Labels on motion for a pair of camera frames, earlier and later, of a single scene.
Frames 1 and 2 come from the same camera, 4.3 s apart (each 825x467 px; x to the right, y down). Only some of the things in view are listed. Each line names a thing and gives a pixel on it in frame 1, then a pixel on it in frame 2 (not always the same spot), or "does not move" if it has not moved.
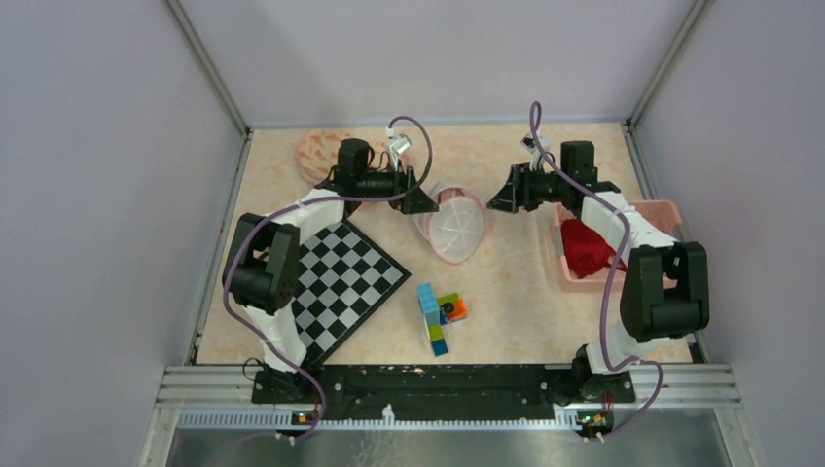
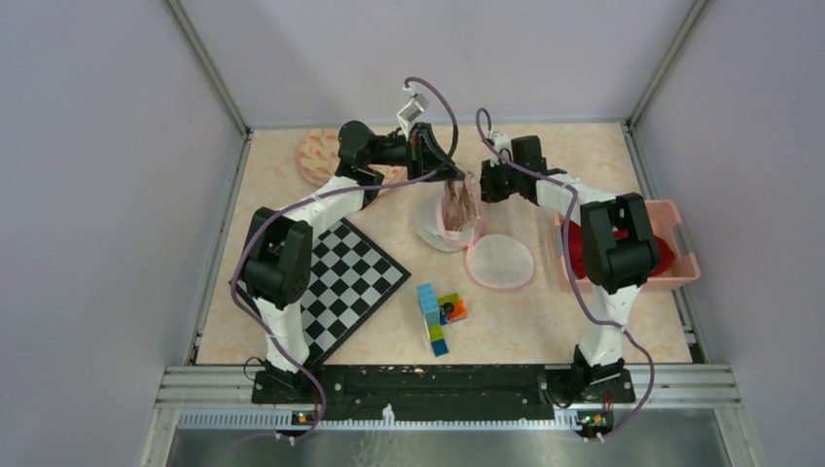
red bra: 587,252 does not move
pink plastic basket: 663,213 does not move
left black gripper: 415,200 to 425,158
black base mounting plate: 443,391 does not move
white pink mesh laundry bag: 456,230 to 492,260
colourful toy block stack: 440,310 does not move
